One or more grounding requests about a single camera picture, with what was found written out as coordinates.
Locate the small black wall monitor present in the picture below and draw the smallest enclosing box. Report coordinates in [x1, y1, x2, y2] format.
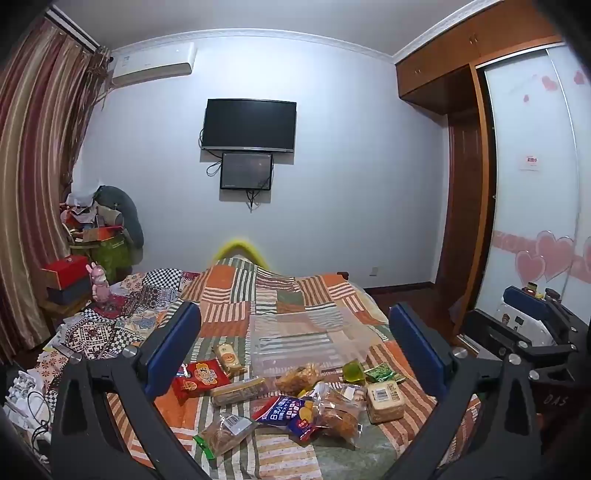
[220, 152, 274, 191]

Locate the wooden wardrobe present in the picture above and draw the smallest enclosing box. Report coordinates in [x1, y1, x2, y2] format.
[396, 13, 568, 315]

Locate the grey garment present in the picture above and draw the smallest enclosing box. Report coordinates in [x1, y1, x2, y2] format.
[95, 185, 145, 265]

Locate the green patterned snack packet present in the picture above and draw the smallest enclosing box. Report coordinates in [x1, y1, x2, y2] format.
[363, 363, 406, 385]

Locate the pink plush toy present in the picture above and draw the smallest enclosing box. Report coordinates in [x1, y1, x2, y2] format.
[87, 261, 112, 304]

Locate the clear plastic box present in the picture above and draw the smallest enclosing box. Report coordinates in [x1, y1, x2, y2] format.
[248, 306, 371, 371]

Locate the white heart-print sliding door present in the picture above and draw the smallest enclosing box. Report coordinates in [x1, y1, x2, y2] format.
[478, 44, 591, 324]

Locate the green jelly packet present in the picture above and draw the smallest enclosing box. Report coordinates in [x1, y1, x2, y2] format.
[342, 359, 368, 384]

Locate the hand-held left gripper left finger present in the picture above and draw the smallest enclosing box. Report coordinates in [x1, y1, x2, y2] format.
[50, 300, 218, 480]

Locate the white yellow snack mix bag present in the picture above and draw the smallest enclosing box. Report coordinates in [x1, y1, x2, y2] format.
[275, 363, 324, 397]

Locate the checkered patchwork blanket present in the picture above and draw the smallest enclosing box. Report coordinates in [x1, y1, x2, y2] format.
[44, 267, 204, 370]

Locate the red box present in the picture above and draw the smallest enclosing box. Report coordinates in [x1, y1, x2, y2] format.
[41, 256, 91, 291]

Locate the white air conditioner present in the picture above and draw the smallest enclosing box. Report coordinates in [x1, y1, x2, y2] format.
[110, 42, 197, 86]

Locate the brown cake packet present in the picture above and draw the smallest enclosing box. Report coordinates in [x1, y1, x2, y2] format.
[198, 412, 257, 458]

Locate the yellow foam tube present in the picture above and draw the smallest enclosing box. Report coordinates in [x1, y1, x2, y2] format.
[213, 238, 269, 269]

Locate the clear bag of brown bread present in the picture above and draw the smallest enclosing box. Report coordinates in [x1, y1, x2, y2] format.
[300, 382, 366, 447]

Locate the red snack bag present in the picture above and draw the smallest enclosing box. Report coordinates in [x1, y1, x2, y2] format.
[172, 359, 232, 406]

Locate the long clear cracker packet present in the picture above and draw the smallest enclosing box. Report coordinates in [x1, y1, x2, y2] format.
[210, 377, 269, 407]

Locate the green patterned box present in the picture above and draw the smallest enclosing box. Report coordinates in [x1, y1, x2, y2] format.
[69, 234, 133, 283]

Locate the small golden bread packet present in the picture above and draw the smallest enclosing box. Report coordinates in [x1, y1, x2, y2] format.
[213, 342, 248, 376]

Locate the dark flat box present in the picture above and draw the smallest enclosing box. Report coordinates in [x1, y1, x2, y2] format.
[46, 277, 94, 306]

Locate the pile of clothes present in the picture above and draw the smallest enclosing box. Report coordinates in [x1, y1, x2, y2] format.
[59, 190, 101, 234]

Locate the large black wall television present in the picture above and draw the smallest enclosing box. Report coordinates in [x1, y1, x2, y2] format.
[202, 98, 297, 153]

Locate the beige bread package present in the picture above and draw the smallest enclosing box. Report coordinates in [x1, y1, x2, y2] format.
[366, 381, 407, 425]

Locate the green clip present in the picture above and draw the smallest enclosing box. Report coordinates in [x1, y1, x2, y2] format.
[193, 434, 217, 467]

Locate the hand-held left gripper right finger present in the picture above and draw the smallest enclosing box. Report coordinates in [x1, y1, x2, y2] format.
[383, 302, 542, 480]

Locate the blue snack bag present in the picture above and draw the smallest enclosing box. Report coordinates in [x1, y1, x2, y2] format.
[252, 395, 320, 445]

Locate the white power strip with cables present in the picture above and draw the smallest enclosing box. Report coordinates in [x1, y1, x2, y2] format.
[4, 364, 55, 464]

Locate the striped brown curtain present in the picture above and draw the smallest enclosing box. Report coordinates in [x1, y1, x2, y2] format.
[0, 14, 112, 361]

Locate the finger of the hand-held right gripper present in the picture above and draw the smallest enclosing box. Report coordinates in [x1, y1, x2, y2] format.
[502, 285, 578, 346]
[462, 309, 578, 372]

